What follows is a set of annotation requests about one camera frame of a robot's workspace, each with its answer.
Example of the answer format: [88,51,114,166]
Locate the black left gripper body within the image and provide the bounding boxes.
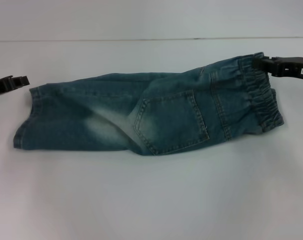
[0,75,16,99]

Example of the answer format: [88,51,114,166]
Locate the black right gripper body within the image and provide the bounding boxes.
[271,56,303,81]

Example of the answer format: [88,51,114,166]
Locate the blue denim shorts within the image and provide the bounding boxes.
[12,51,285,157]

